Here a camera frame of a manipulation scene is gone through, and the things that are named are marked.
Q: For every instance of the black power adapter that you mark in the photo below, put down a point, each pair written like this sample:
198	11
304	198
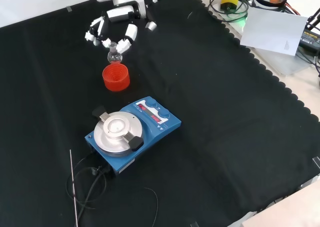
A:
310	38

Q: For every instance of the thin metal probe rod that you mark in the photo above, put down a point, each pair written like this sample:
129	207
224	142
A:
73	187

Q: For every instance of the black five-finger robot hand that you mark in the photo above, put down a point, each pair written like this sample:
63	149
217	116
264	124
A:
119	14

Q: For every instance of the blue heater with steel block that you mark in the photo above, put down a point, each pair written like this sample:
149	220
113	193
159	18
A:
140	147

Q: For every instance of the white paper sheet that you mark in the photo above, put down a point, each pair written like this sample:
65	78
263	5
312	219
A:
272	32

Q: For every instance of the clear round-bottom glass flask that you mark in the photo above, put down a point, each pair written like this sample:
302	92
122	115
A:
114	57

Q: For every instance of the black bench cloth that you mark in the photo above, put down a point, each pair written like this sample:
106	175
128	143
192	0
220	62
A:
212	117

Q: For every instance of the pale board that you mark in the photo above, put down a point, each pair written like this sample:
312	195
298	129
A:
282	62

